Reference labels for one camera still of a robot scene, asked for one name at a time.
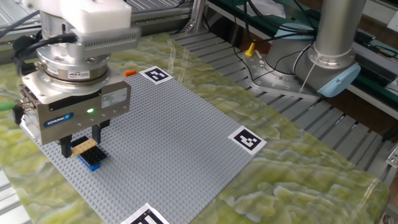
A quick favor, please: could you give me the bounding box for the white paper sheet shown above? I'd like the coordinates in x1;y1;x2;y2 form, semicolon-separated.
245;0;287;18

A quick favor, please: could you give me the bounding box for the grey Lego baseplate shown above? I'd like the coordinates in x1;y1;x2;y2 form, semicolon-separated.
18;66;267;224

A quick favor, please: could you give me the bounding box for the black white fiducial marker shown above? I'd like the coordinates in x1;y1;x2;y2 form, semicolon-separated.
139;65;174;85
228;125;267;156
120;202;171;224

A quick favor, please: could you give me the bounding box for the green gripper cable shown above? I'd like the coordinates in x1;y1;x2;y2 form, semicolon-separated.
0;101;17;112

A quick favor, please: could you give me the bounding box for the yellow plastic clip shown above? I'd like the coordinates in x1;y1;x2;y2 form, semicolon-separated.
244;42;256;58

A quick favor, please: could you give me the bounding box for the black Lego plate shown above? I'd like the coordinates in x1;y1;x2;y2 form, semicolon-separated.
71;135;108;166

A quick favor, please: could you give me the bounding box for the silver Schunk gripper body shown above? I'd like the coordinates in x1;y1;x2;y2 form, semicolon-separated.
18;65;132;146

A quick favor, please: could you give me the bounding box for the green marble pattern mat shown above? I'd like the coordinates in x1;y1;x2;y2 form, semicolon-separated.
0;32;391;224

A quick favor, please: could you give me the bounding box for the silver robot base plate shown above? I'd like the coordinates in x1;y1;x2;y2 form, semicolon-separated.
247;51;321;100

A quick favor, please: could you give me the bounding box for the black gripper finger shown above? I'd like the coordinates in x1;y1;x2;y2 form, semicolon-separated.
91;119;111;146
58;134;73;159

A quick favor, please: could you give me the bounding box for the blue Lego brick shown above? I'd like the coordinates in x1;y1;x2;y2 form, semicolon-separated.
77;154;102;172

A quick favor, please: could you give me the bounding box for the aluminium frame post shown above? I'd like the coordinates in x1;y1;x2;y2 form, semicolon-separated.
183;0;208;34

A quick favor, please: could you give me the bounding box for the black sensor cable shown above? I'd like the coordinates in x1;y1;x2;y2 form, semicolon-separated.
12;32;79;77

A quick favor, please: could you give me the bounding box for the tan Lego plate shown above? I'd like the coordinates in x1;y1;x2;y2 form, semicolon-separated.
70;138;99;158

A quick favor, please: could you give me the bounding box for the white metal corner bracket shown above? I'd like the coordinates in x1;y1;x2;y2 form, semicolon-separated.
385;146;398;169

